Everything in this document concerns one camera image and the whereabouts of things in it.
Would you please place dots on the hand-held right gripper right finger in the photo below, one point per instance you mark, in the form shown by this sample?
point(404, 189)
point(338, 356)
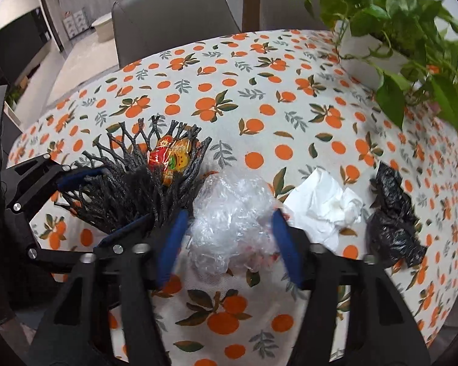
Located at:
point(286, 244)

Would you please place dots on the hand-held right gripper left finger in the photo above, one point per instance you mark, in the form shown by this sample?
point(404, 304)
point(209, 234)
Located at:
point(175, 236)

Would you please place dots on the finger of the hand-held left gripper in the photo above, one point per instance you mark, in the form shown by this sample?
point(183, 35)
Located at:
point(126, 232)
point(80, 177)

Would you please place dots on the black mesh net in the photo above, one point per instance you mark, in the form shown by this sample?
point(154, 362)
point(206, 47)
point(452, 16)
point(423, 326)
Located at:
point(137, 183)

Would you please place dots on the clear plastic bag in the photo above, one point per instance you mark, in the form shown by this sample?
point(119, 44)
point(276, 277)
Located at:
point(232, 221)

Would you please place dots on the red foil snack wrapper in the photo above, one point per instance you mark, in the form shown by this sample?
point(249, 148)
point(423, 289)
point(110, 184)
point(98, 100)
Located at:
point(168, 156)

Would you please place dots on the white tissue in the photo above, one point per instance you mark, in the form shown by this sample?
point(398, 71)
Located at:
point(328, 206)

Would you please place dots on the black plastic bag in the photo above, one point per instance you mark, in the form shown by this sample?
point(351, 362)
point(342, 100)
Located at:
point(393, 228)

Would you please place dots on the orange print tablecloth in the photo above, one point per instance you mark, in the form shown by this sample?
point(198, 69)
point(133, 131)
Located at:
point(232, 133)

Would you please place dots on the black television cabinet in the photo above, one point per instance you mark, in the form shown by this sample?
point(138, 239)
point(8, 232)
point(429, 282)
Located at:
point(19, 42)

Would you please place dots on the white round stool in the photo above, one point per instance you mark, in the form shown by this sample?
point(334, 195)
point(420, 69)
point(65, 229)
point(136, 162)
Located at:
point(103, 26)

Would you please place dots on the white drawer cabinet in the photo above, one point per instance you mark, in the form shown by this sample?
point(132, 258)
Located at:
point(75, 23)

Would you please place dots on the grey chair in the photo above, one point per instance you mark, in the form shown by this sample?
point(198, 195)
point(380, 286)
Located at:
point(171, 19)
point(286, 3)

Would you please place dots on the potted green plant white pot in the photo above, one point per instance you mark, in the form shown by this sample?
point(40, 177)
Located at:
point(366, 49)

